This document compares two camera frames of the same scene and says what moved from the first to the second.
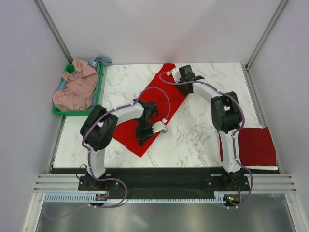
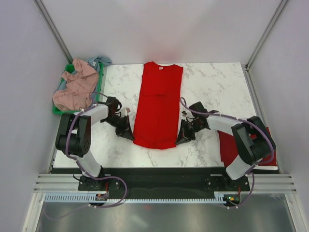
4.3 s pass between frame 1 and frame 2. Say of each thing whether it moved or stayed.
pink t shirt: stayed
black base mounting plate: stayed
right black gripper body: moved
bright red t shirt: moved
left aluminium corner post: stayed
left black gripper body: moved
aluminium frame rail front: stayed
